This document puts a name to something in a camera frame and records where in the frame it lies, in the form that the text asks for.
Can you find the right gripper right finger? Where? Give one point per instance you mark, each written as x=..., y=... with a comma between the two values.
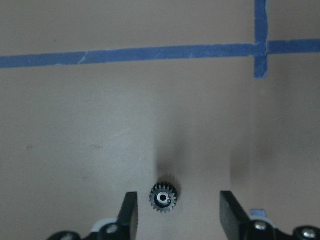
x=233, y=218

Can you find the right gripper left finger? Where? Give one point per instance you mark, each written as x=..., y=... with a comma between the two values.
x=128, y=218

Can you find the small black bearing gear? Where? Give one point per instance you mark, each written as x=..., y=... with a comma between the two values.
x=163, y=197

